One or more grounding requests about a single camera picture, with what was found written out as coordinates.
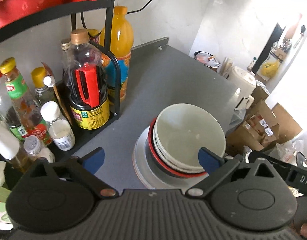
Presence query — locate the soy sauce bottle red handle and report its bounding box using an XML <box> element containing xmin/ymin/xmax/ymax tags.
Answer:
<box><xmin>63</xmin><ymin>29</ymin><xmax>109</xmax><ymax>130</ymax></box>

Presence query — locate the white bowl under cream bowl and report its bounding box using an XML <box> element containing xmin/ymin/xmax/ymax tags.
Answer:
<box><xmin>152</xmin><ymin>127</ymin><xmax>207</xmax><ymax>174</ymax></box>

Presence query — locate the red bowl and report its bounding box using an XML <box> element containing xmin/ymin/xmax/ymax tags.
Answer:
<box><xmin>148</xmin><ymin>119</ymin><xmax>207</xmax><ymax>179</ymax></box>

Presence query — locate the cardboard box with labels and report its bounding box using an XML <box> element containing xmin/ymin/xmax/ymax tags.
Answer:
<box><xmin>226</xmin><ymin>100</ymin><xmax>302</xmax><ymax>156</ymax></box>

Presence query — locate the orange juice bottle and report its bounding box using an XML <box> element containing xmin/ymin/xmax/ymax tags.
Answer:
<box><xmin>102</xmin><ymin>6</ymin><xmax>134</xmax><ymax>101</ymax></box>

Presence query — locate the red cap clear bottle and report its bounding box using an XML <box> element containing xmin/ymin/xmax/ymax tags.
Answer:
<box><xmin>0</xmin><ymin>72</ymin><xmax>28</xmax><ymax>141</ymax></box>

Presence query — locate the large cream ceramic bowl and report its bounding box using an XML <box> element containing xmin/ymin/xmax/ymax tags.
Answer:
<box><xmin>153</xmin><ymin>103</ymin><xmax>226</xmax><ymax>173</ymax></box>

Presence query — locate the yellow plastic bag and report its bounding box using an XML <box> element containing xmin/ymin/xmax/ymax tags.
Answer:
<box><xmin>260</xmin><ymin>60</ymin><xmax>281</xmax><ymax>78</ymax></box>

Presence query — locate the yellow cap small bottle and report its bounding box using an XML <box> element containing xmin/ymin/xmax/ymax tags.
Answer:
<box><xmin>31</xmin><ymin>67</ymin><xmax>56</xmax><ymax>105</ymax></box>

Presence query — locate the green label sauce bottle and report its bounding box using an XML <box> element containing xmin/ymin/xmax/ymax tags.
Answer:
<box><xmin>0</xmin><ymin>57</ymin><xmax>53</xmax><ymax>146</ymax></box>

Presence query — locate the brown pot with bags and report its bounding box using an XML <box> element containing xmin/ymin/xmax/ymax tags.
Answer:
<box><xmin>194</xmin><ymin>51</ymin><xmax>221</xmax><ymax>72</ymax></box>

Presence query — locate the white plate lower left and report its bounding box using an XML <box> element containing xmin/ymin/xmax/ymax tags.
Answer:
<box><xmin>132</xmin><ymin>126</ymin><xmax>208</xmax><ymax>193</ymax></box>

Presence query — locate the white squeeze bottle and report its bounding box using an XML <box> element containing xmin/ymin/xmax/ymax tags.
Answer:
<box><xmin>0</xmin><ymin>121</ymin><xmax>20</xmax><ymax>160</ymax></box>

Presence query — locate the cream air fryer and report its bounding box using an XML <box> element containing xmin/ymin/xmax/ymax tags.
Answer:
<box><xmin>225</xmin><ymin>66</ymin><xmax>256</xmax><ymax>109</ymax></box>

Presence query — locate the white cap seasoning bottle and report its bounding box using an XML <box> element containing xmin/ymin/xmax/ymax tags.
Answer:
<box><xmin>40</xmin><ymin>101</ymin><xmax>75</xmax><ymax>151</ymax></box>

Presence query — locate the shaker jar clear lid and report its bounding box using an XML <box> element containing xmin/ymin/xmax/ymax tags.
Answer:
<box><xmin>23</xmin><ymin>135</ymin><xmax>55</xmax><ymax>163</ymax></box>

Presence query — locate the black metal rack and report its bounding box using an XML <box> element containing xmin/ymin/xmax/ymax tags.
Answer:
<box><xmin>0</xmin><ymin>0</ymin><xmax>122</xmax><ymax>190</ymax></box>

